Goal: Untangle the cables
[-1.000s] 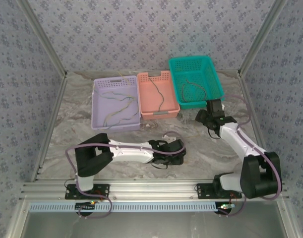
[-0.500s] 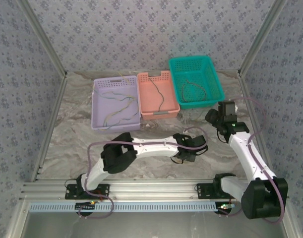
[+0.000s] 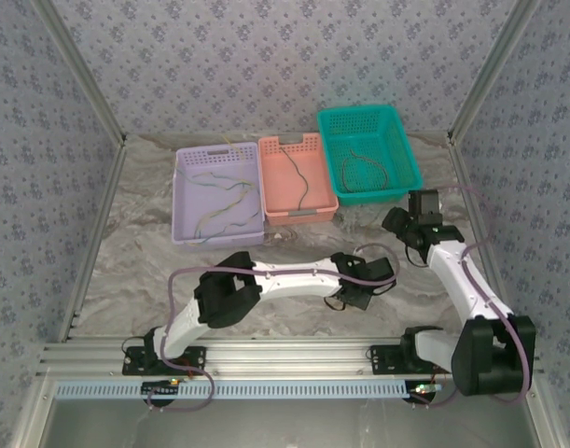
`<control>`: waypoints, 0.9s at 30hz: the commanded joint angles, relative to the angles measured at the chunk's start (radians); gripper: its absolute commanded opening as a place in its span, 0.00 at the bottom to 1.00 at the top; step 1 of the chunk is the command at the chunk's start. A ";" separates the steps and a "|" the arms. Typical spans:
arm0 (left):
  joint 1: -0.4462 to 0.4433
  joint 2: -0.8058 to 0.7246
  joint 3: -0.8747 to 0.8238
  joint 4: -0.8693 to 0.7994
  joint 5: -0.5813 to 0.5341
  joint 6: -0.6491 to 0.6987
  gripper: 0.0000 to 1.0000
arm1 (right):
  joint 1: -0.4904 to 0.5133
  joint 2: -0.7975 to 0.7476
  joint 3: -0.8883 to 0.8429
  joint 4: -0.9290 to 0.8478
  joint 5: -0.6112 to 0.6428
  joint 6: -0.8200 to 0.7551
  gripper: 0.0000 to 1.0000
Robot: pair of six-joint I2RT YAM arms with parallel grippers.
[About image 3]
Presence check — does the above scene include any light blue slotted duct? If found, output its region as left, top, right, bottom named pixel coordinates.
left=54, top=380, right=410, bottom=401

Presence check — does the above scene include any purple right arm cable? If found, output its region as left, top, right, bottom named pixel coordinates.
left=424, top=184, right=533, bottom=410

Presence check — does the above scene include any aluminium front rail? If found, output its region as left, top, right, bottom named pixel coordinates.
left=36, top=339, right=545, bottom=377

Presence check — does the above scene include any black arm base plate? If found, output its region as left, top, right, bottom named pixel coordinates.
left=369, top=344, right=456, bottom=376
left=121, top=345, right=207, bottom=376

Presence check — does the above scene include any black controller board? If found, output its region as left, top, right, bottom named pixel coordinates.
left=141, top=380, right=182, bottom=399
left=408, top=380, right=443, bottom=403

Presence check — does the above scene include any red cable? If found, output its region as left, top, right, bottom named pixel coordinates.
left=341, top=148, right=390, bottom=193

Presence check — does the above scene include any salmon pink plastic basket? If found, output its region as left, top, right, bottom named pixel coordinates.
left=258, top=133, right=340, bottom=227

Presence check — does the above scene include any grey metal shelf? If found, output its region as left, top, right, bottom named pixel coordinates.
left=8, top=376, right=565, bottom=448

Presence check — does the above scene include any lavender plastic basket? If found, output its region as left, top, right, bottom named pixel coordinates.
left=171, top=141, right=266, bottom=247

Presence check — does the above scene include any teal plastic basket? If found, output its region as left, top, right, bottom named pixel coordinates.
left=316, top=105, right=424, bottom=206

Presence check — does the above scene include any thin black right gripper wire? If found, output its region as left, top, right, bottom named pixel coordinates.
left=404, top=242, right=428, bottom=269

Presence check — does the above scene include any black cable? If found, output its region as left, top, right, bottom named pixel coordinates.
left=279, top=147, right=312, bottom=211

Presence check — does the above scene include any aluminium frame post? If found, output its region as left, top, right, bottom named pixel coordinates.
left=446, top=0, right=543, bottom=147
left=32, top=0, right=129, bottom=147

